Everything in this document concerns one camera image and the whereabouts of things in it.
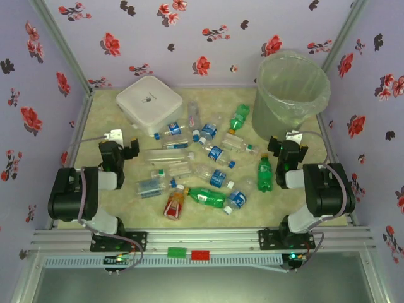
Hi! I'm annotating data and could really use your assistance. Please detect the small clear bottle blue label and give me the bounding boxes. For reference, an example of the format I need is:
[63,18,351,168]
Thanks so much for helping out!
[192,122,219,146]

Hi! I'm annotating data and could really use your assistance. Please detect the clear bottle dark blue label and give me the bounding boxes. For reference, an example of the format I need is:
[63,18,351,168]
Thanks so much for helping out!
[135,178,178,200]

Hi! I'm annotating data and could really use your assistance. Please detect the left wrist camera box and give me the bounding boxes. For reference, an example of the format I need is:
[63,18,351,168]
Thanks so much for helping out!
[105,128,124,142]

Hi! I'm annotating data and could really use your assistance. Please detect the green bottle yellow cap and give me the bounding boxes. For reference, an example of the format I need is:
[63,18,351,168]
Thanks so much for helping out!
[257,153,274,193]

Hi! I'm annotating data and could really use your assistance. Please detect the clear plastic bin liner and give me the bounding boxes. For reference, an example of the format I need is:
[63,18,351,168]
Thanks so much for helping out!
[254,50,331,126]

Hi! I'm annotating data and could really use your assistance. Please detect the clear bottle teal strip label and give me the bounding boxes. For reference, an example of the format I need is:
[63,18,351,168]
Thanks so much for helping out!
[161,139,191,150]

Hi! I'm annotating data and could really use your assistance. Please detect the grey mesh bin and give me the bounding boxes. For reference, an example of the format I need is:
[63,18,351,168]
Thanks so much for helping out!
[251,50,331,142]

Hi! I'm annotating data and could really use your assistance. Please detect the small circuit board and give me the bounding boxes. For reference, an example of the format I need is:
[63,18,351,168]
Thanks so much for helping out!
[103,254,134,266]
[288,251,309,263]

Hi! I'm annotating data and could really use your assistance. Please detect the aluminium frame post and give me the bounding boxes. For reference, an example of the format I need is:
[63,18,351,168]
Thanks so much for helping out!
[30,0,95,93]
[321,0,371,71]

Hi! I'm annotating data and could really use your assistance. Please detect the long green bottle white label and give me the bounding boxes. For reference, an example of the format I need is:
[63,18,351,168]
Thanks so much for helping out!
[184,186,229,210]

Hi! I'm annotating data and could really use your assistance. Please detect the white slotted cable duct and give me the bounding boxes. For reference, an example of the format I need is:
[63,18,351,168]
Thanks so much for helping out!
[42,254,284,270]

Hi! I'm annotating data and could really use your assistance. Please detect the arm pale cable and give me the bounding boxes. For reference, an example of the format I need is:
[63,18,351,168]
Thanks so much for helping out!
[285,130,347,274]
[64,133,145,274]

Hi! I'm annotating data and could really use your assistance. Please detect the large clear bottle white cap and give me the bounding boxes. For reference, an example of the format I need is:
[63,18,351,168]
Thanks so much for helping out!
[145,148,197,165]

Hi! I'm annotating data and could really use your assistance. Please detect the white square lidded box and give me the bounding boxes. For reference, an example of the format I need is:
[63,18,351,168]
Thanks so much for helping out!
[115,75,184,138]

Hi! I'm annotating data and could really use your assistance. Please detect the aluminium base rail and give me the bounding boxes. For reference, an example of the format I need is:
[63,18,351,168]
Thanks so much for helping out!
[30,227,376,254]

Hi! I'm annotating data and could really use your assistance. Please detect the aluminium side rail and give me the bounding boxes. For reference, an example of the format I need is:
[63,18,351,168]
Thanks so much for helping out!
[316,112,360,225]
[47,90,95,229]

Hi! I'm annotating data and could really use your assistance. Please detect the green bottle orange cap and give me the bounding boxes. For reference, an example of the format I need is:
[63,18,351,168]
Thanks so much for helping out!
[228,103,251,134]

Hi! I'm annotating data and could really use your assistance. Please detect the clear bottle blue label white cap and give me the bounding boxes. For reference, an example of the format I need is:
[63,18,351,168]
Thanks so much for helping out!
[223,179,257,216]
[192,163,236,191]

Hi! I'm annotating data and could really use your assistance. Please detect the right arm pale cable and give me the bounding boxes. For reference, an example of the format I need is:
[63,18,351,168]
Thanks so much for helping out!
[285,130,347,274]

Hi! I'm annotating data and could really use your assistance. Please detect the clear bottle pink label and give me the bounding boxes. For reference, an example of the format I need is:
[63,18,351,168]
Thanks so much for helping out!
[187,100,203,130]

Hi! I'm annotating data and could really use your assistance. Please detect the clear Pepsi bottle blue cap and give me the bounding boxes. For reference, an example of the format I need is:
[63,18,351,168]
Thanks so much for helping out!
[153,121,191,141]

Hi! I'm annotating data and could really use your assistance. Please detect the left arm pale cable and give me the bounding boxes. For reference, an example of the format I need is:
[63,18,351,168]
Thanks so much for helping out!
[64,133,145,274]

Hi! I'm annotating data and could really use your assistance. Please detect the red orange bottle white cap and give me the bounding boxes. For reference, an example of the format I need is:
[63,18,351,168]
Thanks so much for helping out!
[162,184,187,221]

